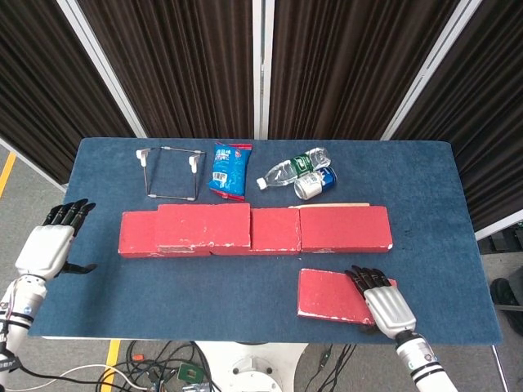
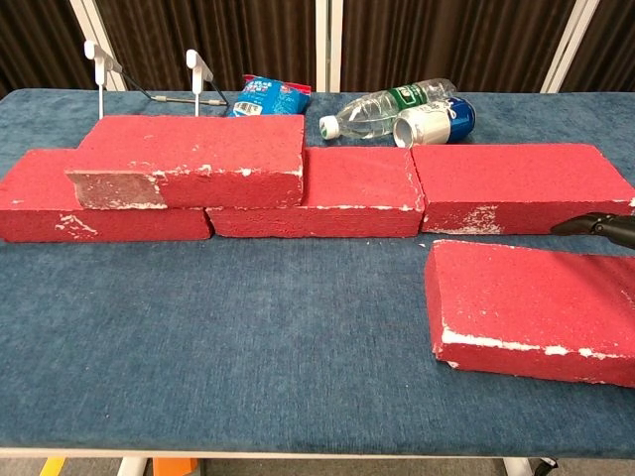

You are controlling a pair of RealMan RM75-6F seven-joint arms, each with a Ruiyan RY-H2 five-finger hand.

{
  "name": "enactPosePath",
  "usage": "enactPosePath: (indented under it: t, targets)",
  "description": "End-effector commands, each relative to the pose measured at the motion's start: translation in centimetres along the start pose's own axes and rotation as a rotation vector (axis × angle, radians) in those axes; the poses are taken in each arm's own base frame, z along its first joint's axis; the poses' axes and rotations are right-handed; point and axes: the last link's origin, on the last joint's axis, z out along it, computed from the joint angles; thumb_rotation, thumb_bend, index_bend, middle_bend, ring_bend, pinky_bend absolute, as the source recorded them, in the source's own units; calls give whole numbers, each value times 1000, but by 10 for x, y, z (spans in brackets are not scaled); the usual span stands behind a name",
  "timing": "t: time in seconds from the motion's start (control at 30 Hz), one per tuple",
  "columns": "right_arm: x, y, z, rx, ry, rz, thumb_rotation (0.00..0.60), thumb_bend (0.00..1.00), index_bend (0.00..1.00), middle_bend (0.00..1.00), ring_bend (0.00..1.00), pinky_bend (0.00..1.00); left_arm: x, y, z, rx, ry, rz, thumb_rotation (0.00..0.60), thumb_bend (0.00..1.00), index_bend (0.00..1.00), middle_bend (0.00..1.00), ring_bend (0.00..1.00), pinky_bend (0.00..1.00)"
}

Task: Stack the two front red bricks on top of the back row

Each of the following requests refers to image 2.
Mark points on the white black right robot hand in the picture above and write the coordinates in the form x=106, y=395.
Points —
x=600, y=227

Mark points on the blue white drink can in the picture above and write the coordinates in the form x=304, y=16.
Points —
x=431, y=126

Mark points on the white table leg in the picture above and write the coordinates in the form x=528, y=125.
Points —
x=518, y=467
x=131, y=467

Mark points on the clear plastic water bottle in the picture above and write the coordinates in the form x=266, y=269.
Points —
x=367, y=114

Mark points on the blue table cloth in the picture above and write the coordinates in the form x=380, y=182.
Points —
x=327, y=322

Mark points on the blue snack bag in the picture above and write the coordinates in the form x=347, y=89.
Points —
x=270, y=96

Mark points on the dark brown curtain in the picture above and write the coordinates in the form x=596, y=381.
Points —
x=248, y=35

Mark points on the orange object under table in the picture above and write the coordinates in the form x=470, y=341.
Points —
x=173, y=467

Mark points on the yellow floor tape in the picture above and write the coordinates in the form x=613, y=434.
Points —
x=52, y=467

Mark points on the white slanted frame post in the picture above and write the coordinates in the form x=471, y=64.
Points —
x=91, y=20
x=570, y=44

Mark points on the white vertical frame post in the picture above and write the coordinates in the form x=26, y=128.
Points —
x=328, y=39

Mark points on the white stand post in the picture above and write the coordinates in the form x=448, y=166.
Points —
x=102, y=89
x=197, y=89

